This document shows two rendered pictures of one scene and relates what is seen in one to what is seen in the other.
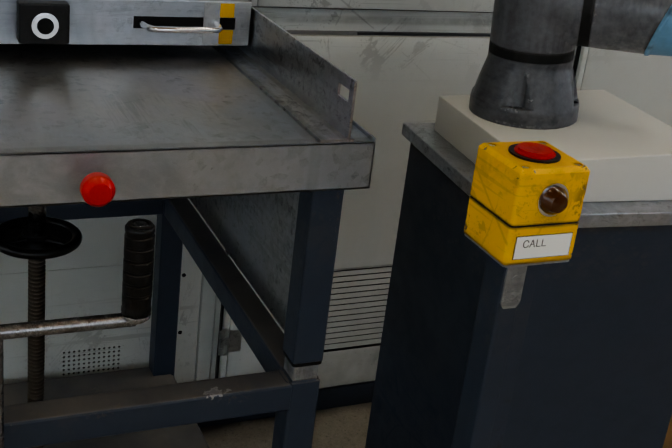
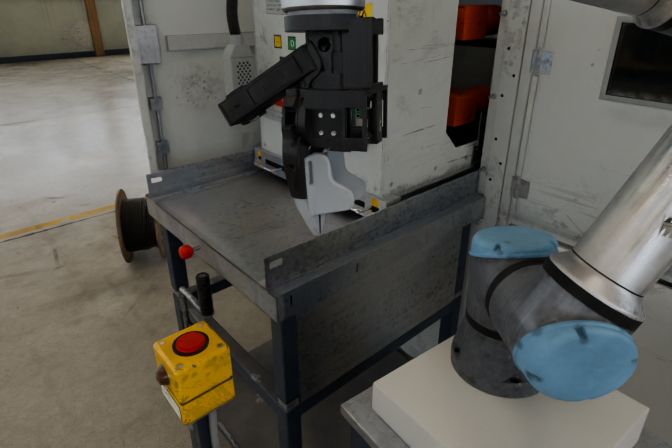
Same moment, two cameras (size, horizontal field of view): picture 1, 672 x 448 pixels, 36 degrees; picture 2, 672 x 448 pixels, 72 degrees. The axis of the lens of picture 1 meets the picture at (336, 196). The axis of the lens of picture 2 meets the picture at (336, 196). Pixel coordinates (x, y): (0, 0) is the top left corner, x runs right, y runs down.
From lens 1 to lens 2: 125 cm
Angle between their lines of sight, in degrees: 68
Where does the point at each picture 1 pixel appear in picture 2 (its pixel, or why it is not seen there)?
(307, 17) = (556, 231)
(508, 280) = not seen: hidden behind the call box
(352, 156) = (268, 299)
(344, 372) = not seen: outside the picture
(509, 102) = (457, 342)
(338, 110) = (278, 272)
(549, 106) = (470, 365)
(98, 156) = (199, 239)
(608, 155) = (434, 430)
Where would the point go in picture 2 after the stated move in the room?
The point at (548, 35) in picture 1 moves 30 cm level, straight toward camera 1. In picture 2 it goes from (476, 306) to (269, 317)
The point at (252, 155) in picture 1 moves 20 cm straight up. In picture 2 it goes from (236, 271) to (226, 179)
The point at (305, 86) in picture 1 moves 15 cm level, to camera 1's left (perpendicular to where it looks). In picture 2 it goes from (319, 255) to (303, 222)
